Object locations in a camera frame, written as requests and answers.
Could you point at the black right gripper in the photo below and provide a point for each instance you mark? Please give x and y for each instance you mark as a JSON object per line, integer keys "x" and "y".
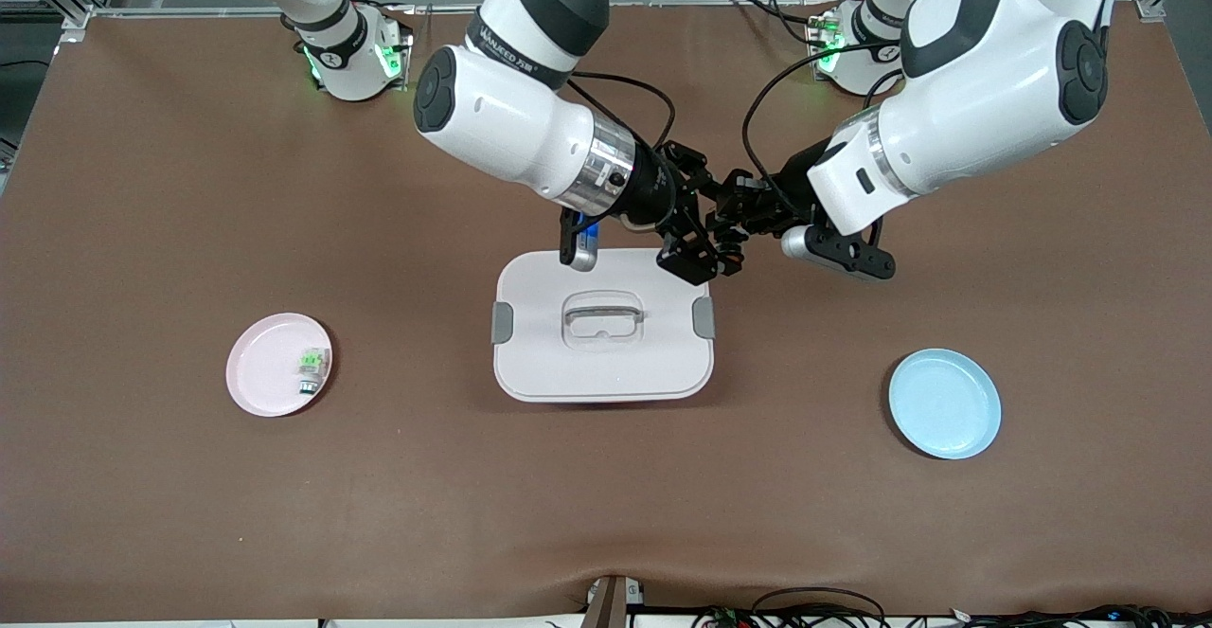
{"x": 652, "y": 194}

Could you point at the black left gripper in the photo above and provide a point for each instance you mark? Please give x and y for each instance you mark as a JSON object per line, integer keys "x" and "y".
{"x": 788, "y": 194}

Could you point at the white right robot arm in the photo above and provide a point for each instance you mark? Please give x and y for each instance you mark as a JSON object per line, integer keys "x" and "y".
{"x": 511, "y": 126}

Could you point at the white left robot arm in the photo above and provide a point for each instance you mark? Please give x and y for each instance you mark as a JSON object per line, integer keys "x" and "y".
{"x": 985, "y": 88}

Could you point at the white lidded storage box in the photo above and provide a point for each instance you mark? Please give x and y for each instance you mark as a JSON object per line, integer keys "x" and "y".
{"x": 606, "y": 363}

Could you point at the light blue round plate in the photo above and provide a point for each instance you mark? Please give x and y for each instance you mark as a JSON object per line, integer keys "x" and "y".
{"x": 947, "y": 420}

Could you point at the pink round plate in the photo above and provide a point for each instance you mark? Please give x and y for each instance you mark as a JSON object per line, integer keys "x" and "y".
{"x": 265, "y": 372}

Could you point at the grey camera stand post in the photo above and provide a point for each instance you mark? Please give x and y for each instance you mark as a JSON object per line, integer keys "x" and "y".
{"x": 611, "y": 604}

